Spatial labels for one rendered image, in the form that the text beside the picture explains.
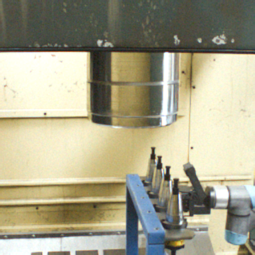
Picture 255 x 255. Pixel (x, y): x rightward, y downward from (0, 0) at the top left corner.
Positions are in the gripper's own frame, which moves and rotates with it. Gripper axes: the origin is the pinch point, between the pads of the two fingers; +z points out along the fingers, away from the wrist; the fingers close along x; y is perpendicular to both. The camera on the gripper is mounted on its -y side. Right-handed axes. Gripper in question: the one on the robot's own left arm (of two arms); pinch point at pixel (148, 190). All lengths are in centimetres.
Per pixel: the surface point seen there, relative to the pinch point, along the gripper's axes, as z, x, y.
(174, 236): 0.5, -40.4, -2.4
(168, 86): 8, -61, -37
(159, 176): -0.5, -12.3, -8.2
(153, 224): 4.7, -35.5, -3.3
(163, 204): 0.2, -23.7, -4.1
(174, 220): -0.5, -34.9, -4.2
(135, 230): 3.0, 4.2, 14.8
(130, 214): 4.7, 4.2, 9.4
